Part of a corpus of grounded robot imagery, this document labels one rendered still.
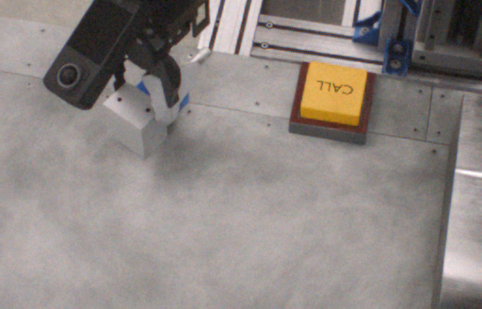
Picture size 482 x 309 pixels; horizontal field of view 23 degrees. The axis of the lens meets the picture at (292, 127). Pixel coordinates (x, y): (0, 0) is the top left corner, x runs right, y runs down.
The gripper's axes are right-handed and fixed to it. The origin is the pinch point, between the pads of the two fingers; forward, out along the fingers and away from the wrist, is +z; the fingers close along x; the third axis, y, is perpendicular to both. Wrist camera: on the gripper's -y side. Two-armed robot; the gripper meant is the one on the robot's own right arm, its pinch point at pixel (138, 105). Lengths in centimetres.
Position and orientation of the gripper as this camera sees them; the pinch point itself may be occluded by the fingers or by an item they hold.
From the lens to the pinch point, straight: 117.1
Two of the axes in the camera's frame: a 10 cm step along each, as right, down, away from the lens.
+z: -0.4, 5.6, 8.3
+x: -8.0, -5.2, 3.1
